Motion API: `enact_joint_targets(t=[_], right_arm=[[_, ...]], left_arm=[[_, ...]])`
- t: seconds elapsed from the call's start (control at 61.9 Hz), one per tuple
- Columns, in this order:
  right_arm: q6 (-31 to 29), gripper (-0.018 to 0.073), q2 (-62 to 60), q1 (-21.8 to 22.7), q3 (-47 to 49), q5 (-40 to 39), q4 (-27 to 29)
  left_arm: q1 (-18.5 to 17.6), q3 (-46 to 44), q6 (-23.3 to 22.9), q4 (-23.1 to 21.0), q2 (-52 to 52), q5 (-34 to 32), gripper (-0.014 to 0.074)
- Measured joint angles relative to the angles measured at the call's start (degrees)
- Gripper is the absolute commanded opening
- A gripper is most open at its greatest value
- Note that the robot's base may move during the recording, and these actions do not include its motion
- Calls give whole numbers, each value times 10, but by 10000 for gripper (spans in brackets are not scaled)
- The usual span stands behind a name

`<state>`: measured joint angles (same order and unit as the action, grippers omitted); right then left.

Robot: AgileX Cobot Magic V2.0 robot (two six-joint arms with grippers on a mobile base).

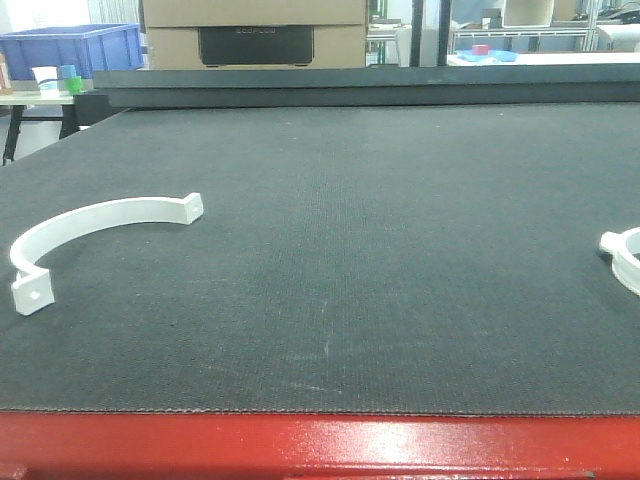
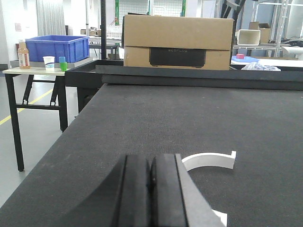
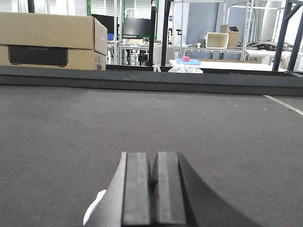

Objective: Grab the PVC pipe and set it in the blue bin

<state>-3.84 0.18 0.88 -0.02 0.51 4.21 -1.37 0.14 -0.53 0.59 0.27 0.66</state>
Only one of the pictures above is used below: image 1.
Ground white half-ring pipe clamp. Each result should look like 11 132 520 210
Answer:
9 192 204 316

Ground black fabric table mat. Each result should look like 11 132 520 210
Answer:
1 103 639 415

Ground blue tray with red roll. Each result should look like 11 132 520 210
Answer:
457 44 519 63

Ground cardboard box with black panel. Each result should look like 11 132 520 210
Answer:
142 0 368 70

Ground white folding side table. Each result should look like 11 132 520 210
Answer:
1 91 81 166

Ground blue plastic crate on table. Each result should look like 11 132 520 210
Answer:
1 23 144 81

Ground green and blue small cups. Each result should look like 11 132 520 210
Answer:
59 64 84 95

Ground black raised platform board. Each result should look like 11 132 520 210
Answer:
93 63 639 109

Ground white paper cup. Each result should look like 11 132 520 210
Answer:
32 66 60 98

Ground aluminium frame rack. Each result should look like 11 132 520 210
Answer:
447 0 640 55

